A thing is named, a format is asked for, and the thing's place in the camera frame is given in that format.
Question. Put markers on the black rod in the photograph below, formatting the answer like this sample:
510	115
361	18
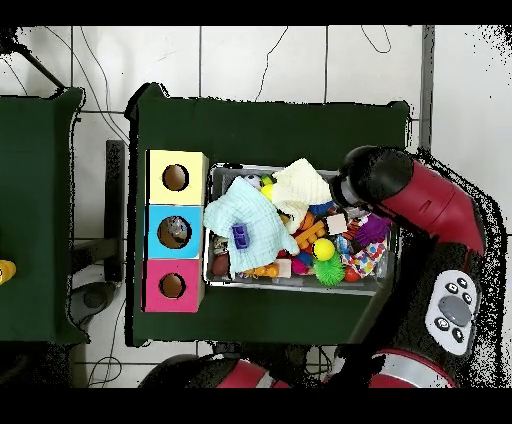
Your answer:
44	70

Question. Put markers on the colourful polka dot cloth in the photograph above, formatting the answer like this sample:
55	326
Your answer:
366	258

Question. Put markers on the blue plastic building block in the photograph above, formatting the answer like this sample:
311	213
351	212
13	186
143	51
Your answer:
240	236

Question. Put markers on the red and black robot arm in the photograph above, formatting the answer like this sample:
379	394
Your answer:
432	204

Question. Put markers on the dark green table cloth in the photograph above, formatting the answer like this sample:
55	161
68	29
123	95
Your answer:
260	132
36	200

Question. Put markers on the grey metal post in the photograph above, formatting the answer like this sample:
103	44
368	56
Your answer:
426	80

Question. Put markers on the yellow tennis ball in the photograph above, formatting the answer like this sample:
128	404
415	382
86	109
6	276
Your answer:
267	192

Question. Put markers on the plain yellow ball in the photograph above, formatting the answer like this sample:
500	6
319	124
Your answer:
323	249

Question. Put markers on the small blue-white plastic packet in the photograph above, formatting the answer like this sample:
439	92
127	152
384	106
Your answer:
343	244

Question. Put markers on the clear packet with blue print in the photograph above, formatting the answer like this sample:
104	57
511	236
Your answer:
178	228

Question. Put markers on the cream waffle cloth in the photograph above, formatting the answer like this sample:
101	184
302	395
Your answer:
300	188

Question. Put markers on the purple knobbly rubber toy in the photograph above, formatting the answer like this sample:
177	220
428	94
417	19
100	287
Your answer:
374	230

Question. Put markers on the yellow toy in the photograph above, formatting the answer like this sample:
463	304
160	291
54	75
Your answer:
7	271

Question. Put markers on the green spiky rubber ball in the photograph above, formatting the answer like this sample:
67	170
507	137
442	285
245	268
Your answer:
328	272

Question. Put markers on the small black-white soccer ball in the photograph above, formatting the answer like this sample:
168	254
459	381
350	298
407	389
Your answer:
252	181

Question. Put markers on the mint green waffle cloth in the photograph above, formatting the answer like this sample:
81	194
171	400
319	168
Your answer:
248	216

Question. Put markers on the wooden box with three holes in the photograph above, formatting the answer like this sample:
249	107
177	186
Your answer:
160	188

